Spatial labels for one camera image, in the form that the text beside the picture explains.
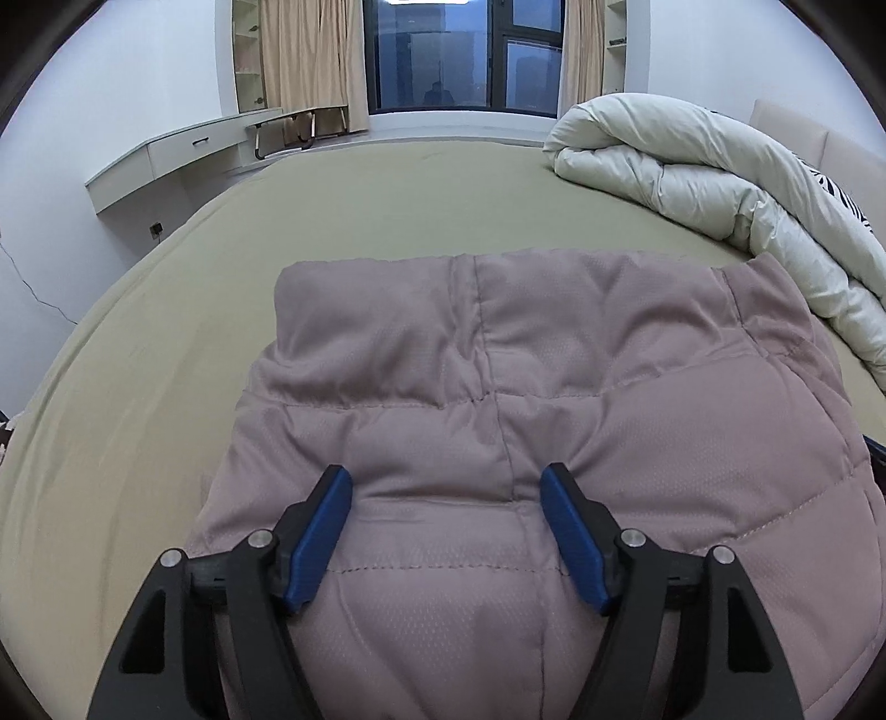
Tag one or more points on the dark framed window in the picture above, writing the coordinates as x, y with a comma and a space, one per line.
450, 55

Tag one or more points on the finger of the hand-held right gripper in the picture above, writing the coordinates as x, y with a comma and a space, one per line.
878, 460

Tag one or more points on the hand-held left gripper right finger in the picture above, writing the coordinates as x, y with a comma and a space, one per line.
574, 533

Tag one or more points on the zebra striped pillow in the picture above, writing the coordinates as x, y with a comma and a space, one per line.
848, 204

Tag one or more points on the white floating desk with drawer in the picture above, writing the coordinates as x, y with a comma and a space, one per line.
173, 149

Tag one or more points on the white wall shelf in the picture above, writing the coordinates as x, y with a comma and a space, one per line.
248, 55
616, 48

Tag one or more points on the bed with olive sheet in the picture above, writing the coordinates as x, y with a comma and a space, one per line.
277, 208

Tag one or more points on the dusty pink hooded puffer coat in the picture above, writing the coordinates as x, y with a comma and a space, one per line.
526, 388

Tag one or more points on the white folded duvet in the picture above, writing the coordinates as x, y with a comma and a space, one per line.
692, 173

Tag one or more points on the beige padded headboard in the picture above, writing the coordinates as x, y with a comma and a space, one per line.
817, 135

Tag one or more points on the folding lap table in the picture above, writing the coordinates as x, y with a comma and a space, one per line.
304, 118

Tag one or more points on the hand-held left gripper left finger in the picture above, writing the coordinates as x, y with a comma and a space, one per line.
315, 547

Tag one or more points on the beige curtain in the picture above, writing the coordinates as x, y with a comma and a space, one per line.
311, 62
581, 55

